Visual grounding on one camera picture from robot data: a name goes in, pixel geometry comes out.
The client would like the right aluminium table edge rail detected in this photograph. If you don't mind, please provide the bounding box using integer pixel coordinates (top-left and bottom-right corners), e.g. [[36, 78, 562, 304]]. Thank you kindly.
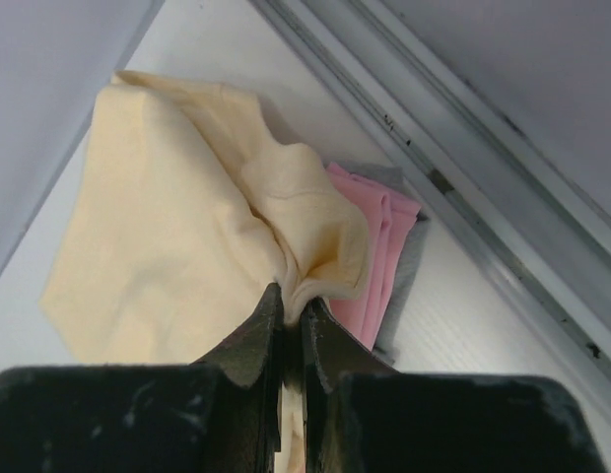
[[255, 1, 611, 381]]

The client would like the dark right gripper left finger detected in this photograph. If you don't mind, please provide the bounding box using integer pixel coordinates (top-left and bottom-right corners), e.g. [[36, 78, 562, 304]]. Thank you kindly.
[[0, 284, 282, 472]]

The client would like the folded grey t shirt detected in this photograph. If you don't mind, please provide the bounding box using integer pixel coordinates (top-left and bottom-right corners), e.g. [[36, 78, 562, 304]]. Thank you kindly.
[[353, 163, 431, 365]]

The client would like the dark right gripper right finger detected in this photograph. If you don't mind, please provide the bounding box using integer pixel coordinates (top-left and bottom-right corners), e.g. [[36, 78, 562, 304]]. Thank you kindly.
[[301, 299, 605, 472]]

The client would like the folded pink t shirt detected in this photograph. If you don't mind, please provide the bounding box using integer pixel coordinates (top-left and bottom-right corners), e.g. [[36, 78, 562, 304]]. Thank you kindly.
[[326, 163, 421, 350]]

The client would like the cream yellow t shirt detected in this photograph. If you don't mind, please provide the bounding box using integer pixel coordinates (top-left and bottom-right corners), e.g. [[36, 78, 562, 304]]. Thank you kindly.
[[37, 70, 372, 473]]

